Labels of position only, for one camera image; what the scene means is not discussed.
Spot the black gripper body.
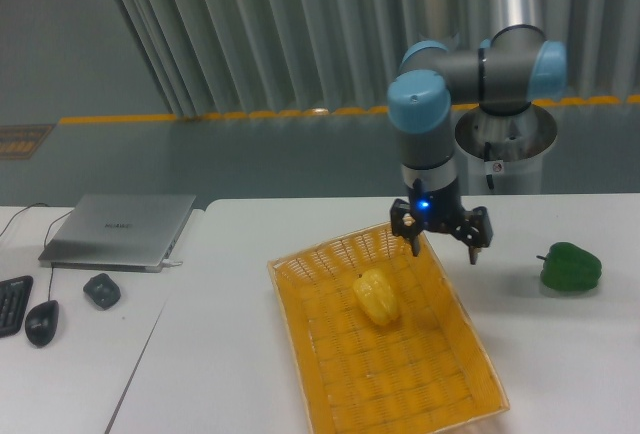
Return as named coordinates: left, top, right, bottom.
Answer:
left=407, top=178, right=465, bottom=235

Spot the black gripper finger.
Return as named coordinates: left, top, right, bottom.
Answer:
left=453, top=206, right=492, bottom=265
left=389, top=198, right=421, bottom=257

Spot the yellow bell pepper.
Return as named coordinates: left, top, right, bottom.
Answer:
left=352, top=268, right=400, bottom=326

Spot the green bell pepper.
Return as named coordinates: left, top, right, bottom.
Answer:
left=538, top=242, right=602, bottom=292

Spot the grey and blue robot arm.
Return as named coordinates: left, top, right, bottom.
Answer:
left=387, top=0, right=567, bottom=258

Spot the yellow wicker basket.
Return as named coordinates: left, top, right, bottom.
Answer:
left=268, top=223, right=510, bottom=433

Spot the grey pleated curtain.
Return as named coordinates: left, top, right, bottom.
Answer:
left=116, top=0, right=639, bottom=118

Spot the silver closed laptop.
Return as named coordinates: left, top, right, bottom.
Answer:
left=39, top=194, right=196, bottom=272

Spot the small black gadget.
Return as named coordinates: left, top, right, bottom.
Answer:
left=83, top=273, right=121, bottom=310

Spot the black computer mouse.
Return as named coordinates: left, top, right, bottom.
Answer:
left=24, top=300, right=59, bottom=348

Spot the black keyboard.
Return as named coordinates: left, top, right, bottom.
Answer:
left=0, top=275, right=33, bottom=338

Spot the black robot cable with tag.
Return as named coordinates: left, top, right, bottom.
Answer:
left=482, top=141, right=505, bottom=192

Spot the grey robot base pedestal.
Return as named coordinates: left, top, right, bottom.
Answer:
left=455, top=104, right=558, bottom=195

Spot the black mouse cable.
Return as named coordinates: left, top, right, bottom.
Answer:
left=43, top=207, right=75, bottom=302

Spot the black laptop cable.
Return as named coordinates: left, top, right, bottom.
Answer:
left=0, top=202, right=76, bottom=248

